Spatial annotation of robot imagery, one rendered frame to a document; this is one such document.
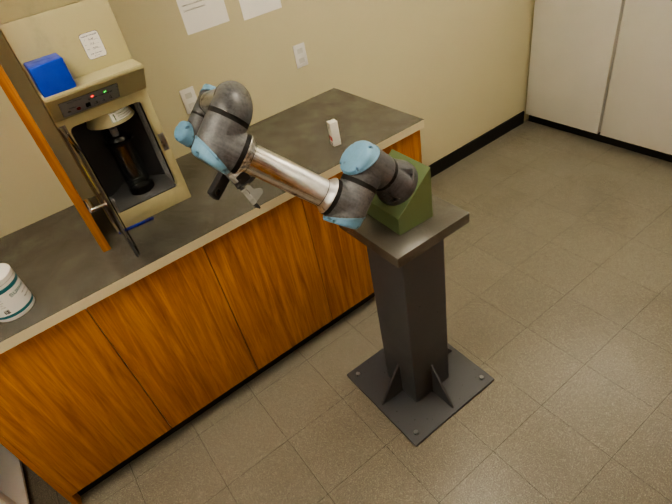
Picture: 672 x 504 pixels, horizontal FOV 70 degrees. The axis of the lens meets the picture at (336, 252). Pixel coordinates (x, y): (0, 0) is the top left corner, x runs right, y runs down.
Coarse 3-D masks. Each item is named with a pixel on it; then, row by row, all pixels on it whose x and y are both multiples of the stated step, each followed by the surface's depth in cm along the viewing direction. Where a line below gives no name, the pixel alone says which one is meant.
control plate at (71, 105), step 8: (104, 88) 156; (112, 88) 159; (80, 96) 153; (88, 96) 155; (96, 96) 158; (104, 96) 160; (112, 96) 163; (64, 104) 152; (72, 104) 154; (80, 104) 157; (96, 104) 162; (64, 112) 156; (72, 112) 158
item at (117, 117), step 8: (112, 112) 172; (120, 112) 174; (128, 112) 176; (96, 120) 172; (104, 120) 172; (112, 120) 172; (120, 120) 174; (88, 128) 175; (96, 128) 173; (104, 128) 172
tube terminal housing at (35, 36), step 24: (96, 0) 152; (0, 24) 142; (24, 24) 144; (48, 24) 148; (72, 24) 151; (96, 24) 155; (24, 48) 147; (48, 48) 150; (72, 48) 154; (120, 48) 162; (24, 72) 155; (72, 72) 157; (144, 96) 173; (72, 120) 163; (168, 144) 186; (168, 192) 194; (120, 216) 187; (144, 216) 193
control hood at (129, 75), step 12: (132, 60) 163; (96, 72) 159; (108, 72) 157; (120, 72) 155; (132, 72) 157; (84, 84) 151; (96, 84) 152; (108, 84) 156; (120, 84) 159; (132, 84) 163; (144, 84) 167; (60, 96) 148; (72, 96) 151; (120, 96) 166; (48, 108) 150; (60, 120) 159
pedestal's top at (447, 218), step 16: (448, 208) 165; (368, 224) 166; (432, 224) 160; (448, 224) 159; (464, 224) 163; (368, 240) 160; (384, 240) 158; (400, 240) 156; (416, 240) 155; (432, 240) 156; (384, 256) 156; (400, 256) 150; (416, 256) 155
